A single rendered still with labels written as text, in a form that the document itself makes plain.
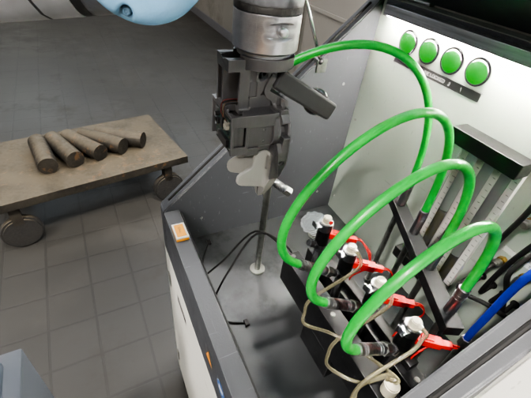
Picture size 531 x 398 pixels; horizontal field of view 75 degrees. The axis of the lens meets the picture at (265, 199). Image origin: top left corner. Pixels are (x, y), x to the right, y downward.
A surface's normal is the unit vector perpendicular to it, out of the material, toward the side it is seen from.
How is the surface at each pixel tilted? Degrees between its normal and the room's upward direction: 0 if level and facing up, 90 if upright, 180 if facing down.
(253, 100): 90
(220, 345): 0
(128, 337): 0
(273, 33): 90
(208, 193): 90
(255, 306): 0
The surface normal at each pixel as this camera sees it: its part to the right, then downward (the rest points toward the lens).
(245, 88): 0.43, 0.60
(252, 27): -0.44, 0.52
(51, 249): 0.10, -0.77
